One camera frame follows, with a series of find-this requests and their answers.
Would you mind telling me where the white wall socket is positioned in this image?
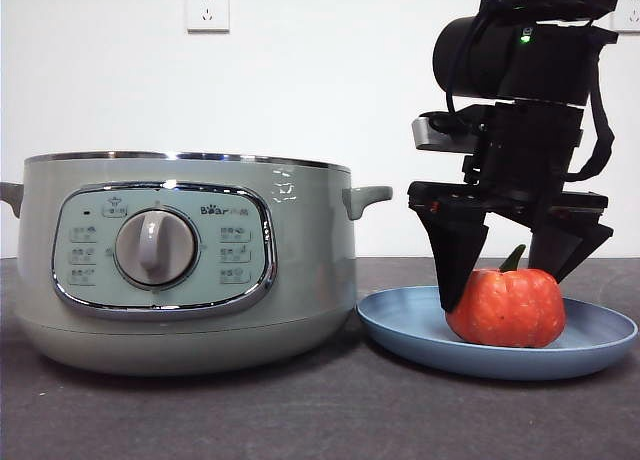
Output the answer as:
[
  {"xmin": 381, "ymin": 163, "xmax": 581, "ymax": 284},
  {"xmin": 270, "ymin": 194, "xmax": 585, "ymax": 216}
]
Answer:
[
  {"xmin": 611, "ymin": 0, "xmax": 640, "ymax": 34},
  {"xmin": 186, "ymin": 0, "xmax": 232, "ymax": 35}
]

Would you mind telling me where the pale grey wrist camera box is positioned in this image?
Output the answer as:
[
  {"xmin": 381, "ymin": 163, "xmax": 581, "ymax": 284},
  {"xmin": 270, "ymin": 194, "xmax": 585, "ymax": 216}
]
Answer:
[{"xmin": 411, "ymin": 113, "xmax": 485, "ymax": 152}]

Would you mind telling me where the pale green electric steamer pot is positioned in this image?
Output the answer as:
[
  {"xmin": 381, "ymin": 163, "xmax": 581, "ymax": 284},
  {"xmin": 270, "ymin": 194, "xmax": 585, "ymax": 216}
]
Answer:
[{"xmin": 0, "ymin": 150, "xmax": 394, "ymax": 379}]

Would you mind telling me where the thin black cable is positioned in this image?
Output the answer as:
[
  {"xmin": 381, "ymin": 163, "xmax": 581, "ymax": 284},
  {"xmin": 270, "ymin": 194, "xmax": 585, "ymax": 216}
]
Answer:
[{"xmin": 441, "ymin": 0, "xmax": 522, "ymax": 131}]

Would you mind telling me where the orange pumpkin with green stem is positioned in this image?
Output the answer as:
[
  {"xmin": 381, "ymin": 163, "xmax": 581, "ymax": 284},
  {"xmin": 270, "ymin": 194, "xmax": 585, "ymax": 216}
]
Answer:
[{"xmin": 445, "ymin": 244, "xmax": 568, "ymax": 350}]

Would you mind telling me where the grey steamer control dial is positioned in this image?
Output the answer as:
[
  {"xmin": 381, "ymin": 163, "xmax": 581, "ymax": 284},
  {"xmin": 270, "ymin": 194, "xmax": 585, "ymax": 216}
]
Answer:
[{"xmin": 114, "ymin": 208, "xmax": 198, "ymax": 288}]

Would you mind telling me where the thick black sleeved cable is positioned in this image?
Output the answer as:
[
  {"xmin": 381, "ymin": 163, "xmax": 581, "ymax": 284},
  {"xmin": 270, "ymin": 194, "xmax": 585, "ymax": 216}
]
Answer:
[{"xmin": 564, "ymin": 64, "xmax": 618, "ymax": 183}]

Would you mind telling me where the blue round plate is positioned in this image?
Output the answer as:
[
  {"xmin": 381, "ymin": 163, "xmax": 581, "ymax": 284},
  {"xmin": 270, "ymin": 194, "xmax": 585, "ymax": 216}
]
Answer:
[{"xmin": 356, "ymin": 285, "xmax": 640, "ymax": 382}]

